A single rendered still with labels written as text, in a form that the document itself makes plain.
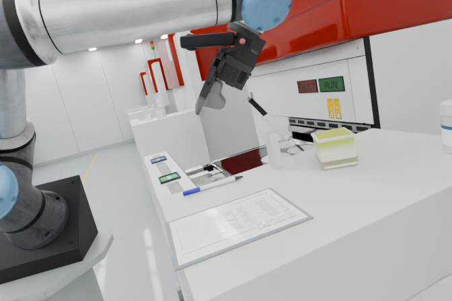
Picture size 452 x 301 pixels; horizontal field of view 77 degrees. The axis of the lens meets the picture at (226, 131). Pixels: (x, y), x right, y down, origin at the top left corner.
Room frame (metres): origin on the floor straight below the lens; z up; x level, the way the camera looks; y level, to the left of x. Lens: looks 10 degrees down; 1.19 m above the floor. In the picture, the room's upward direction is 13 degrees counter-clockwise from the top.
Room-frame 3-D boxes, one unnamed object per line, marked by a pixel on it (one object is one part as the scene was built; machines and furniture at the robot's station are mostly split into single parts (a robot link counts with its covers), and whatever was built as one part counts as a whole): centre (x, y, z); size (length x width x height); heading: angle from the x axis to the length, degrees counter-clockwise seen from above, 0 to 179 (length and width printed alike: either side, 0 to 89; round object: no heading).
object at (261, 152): (0.93, -0.15, 0.90); 0.34 x 0.34 x 0.01; 18
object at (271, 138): (0.66, -0.12, 1.03); 0.06 x 0.04 x 0.13; 108
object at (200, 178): (0.91, 0.12, 0.89); 0.08 x 0.03 x 0.03; 108
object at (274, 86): (1.18, -0.30, 1.02); 0.81 x 0.03 x 0.40; 18
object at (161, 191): (0.88, 0.22, 0.89); 0.55 x 0.09 x 0.14; 18
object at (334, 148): (0.59, -0.22, 1.00); 0.07 x 0.07 x 0.07; 82
